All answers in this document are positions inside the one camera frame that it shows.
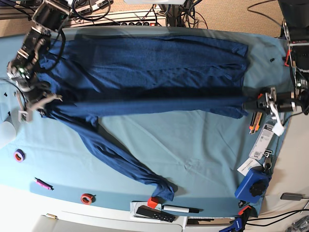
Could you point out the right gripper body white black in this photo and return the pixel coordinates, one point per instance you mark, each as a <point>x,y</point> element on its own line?
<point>25,113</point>

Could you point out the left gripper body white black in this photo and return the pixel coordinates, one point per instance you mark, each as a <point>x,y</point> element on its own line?
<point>267,103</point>

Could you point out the dark blue t-shirt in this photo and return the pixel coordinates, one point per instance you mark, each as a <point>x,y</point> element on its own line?
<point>141,75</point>

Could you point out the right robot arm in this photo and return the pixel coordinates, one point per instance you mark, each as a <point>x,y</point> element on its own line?
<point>23,70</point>

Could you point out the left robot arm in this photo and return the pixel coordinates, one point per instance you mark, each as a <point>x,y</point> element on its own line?
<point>295,26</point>

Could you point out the orange black utility knife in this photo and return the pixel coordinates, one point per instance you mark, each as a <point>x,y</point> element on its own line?
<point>255,121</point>

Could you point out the white paper roll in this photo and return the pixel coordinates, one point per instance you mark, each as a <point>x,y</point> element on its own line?
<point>7,133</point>

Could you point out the orange black clamp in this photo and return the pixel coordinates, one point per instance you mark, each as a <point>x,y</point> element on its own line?
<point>287,59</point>
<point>246,209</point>

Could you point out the light blue table cloth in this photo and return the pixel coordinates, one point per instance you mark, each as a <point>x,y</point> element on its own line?
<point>198,151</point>

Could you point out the white packaged item blister card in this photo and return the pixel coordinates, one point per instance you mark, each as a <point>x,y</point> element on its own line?
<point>262,142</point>

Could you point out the purple tape roll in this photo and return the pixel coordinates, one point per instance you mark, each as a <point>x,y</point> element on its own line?
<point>19,155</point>

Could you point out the white paper card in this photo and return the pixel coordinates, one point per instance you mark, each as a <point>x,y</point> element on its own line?
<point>247,165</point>

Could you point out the metal carabiner keys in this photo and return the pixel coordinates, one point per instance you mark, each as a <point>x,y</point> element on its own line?
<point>267,161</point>

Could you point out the pink marker pen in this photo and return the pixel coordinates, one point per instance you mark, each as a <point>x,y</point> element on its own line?
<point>43,184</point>

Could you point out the blue box black knob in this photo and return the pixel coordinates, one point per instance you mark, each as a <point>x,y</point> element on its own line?
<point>253,186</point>

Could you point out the red tape roll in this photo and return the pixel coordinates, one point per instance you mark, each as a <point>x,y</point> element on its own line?
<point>87,198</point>

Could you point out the grey adapter box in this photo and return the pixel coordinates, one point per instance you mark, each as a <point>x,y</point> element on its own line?
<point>291,196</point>

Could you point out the orange black lower clamp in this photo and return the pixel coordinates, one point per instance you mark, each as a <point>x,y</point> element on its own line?
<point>246,209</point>

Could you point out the blue black clamp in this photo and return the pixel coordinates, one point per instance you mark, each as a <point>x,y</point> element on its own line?
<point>238,225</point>

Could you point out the white black marker pen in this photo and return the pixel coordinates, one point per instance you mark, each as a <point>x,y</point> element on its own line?
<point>180,209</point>

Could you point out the white book under remote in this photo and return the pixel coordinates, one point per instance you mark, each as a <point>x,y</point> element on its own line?
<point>134,205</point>

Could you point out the red cube block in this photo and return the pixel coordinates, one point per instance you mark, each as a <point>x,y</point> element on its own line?
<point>153,202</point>

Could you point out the black remote control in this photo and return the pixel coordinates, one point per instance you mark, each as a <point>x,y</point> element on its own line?
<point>155,214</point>

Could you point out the white power strip red switch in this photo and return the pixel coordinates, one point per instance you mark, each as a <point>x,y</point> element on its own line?
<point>115,23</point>

